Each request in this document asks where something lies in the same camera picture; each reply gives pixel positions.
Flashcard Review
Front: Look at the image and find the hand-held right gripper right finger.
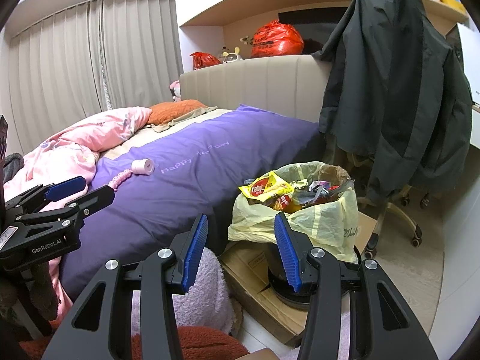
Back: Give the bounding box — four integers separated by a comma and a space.
274, 212, 439, 360

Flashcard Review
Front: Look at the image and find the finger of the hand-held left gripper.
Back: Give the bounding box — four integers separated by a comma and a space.
4, 175, 88, 216
17, 184, 116, 229

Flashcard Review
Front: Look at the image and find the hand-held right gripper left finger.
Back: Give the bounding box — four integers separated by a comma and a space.
42, 214, 209, 360

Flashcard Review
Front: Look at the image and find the black trash bin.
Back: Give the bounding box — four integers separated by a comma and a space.
267, 244, 362, 310

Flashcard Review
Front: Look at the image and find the yellow red printed wrapper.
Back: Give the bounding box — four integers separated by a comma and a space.
271, 194, 295, 212

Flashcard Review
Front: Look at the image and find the grey foil wrapper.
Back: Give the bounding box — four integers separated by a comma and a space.
292, 180, 355, 207

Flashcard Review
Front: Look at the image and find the yellow snack packet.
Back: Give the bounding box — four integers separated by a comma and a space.
239, 170, 298, 200

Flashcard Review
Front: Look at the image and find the pink caterpillar toy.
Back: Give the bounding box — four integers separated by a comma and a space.
108, 169, 134, 193

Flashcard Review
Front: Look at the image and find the lilac fluffy cloth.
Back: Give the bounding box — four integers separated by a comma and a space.
131, 247, 237, 336

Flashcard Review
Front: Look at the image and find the flat cardboard sheet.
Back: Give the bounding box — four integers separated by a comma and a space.
218, 210, 379, 347

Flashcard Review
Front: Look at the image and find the pink duvet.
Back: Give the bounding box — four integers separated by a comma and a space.
4, 107, 152, 312

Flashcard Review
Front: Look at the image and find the grey fuzzy cloth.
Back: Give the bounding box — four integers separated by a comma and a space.
2, 153, 25, 181

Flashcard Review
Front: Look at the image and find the purple blanket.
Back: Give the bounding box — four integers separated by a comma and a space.
60, 104, 325, 301

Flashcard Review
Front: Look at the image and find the beige bed sheet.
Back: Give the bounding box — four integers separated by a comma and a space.
98, 109, 241, 162

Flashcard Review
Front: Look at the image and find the brown plastic bag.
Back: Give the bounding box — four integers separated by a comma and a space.
319, 165, 351, 192

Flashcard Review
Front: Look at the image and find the white office chair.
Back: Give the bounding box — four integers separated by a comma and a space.
365, 184, 432, 256

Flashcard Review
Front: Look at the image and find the orange pillow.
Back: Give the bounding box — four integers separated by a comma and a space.
145, 99, 209, 125

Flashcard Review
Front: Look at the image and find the grey pleated curtain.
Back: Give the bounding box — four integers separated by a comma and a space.
7, 0, 184, 147

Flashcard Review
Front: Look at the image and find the beige bed headboard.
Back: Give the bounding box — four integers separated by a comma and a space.
179, 54, 332, 124

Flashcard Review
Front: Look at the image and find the small red plastic bag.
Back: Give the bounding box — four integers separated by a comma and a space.
189, 52, 222, 71

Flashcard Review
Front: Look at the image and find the dark grey jacket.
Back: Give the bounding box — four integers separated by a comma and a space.
311, 0, 473, 207

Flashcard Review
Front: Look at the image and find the white rabbit toy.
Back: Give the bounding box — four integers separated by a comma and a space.
219, 46, 242, 64

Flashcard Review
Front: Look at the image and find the large red plastic bag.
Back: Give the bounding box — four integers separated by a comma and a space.
250, 20, 304, 59

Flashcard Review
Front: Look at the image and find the white panel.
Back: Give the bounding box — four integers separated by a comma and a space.
455, 22, 480, 106

